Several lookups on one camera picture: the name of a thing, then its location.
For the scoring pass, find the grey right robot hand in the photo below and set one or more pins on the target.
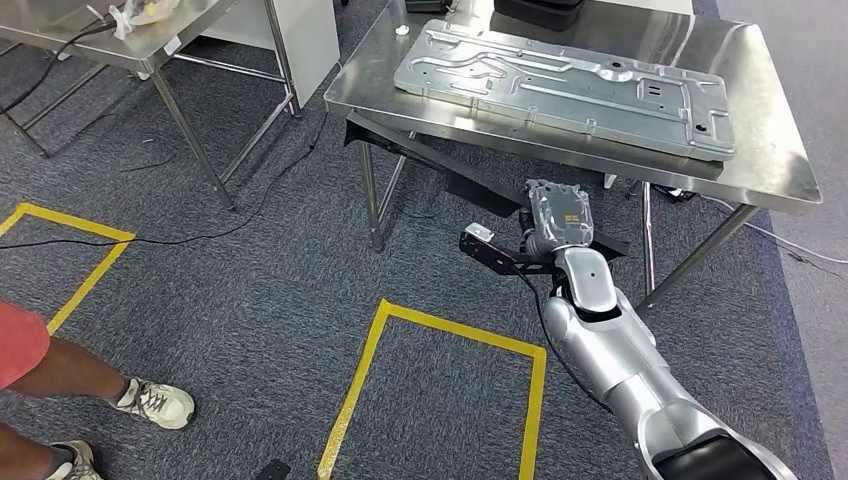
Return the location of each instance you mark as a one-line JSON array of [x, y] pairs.
[[560, 215]]

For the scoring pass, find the black plastic panel part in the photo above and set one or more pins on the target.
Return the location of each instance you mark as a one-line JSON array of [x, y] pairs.
[[480, 195]]

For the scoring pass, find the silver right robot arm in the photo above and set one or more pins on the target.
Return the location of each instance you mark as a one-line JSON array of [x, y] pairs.
[[616, 358]]

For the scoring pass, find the stainless steel workbench table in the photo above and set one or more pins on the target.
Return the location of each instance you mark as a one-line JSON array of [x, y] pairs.
[[762, 132]]

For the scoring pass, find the stamped sheet metal plate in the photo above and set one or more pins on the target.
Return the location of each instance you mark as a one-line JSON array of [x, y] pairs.
[[563, 99]]

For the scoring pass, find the yellow floor tape rectangle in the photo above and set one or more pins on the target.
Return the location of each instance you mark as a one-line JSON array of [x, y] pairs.
[[464, 330]]

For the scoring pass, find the black zip case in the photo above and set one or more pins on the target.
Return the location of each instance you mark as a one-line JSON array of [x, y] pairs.
[[540, 13]]

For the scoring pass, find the small white crumpled scrap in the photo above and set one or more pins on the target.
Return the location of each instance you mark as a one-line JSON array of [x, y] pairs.
[[402, 30]]

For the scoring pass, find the white cabinet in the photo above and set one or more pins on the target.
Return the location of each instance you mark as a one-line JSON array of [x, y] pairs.
[[305, 46]]

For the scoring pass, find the stainless steel side table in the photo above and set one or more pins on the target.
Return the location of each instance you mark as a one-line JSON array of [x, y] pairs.
[[132, 46]]

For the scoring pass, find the clear plastic bag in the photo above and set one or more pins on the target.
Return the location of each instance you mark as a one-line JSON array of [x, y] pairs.
[[142, 13]]

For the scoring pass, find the person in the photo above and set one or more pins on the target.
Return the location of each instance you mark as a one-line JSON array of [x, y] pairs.
[[66, 371]]

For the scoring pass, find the black camera mounting bracket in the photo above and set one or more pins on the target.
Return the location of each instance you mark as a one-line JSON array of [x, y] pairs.
[[497, 258]]

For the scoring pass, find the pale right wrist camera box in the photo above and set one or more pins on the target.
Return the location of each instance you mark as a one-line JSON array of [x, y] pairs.
[[479, 232]]

